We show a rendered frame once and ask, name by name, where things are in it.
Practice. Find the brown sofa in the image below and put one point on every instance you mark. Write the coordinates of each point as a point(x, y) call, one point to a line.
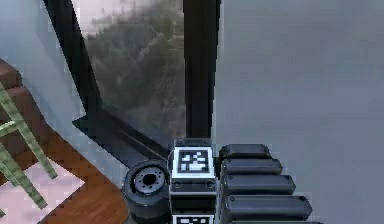
point(13, 110)

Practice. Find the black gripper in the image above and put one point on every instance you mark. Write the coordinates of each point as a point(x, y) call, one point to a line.
point(146, 193)

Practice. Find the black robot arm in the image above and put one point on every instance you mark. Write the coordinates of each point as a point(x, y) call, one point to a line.
point(256, 185)

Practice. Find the black framed window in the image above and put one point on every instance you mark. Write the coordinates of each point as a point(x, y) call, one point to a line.
point(140, 73)

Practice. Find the green slatted chair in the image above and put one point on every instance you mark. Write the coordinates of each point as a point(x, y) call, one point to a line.
point(20, 133)

